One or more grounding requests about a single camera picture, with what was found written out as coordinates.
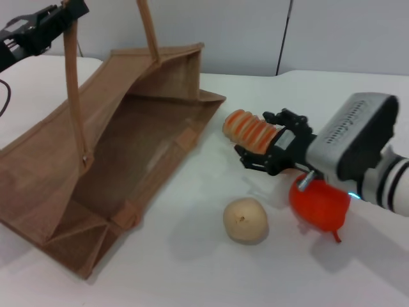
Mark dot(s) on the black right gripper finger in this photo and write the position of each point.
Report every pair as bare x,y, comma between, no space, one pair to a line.
287,116
252,158

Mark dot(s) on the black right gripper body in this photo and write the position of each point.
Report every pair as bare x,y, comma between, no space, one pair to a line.
289,147

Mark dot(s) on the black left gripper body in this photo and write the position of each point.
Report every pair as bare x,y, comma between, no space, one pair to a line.
16,38

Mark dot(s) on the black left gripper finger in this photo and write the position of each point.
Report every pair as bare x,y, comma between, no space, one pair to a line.
68,8
48,36

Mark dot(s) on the orange striped sliced bread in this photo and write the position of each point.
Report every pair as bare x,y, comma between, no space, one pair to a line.
249,132

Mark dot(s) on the brown jute handbag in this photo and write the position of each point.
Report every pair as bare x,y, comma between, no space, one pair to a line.
105,150

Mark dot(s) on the beige round fruit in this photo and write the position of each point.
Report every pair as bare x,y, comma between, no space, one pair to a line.
245,220

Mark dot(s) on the orange pear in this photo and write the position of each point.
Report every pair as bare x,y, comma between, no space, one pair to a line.
319,208

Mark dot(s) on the silver black wrist camera box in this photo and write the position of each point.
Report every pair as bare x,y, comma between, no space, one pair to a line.
354,137

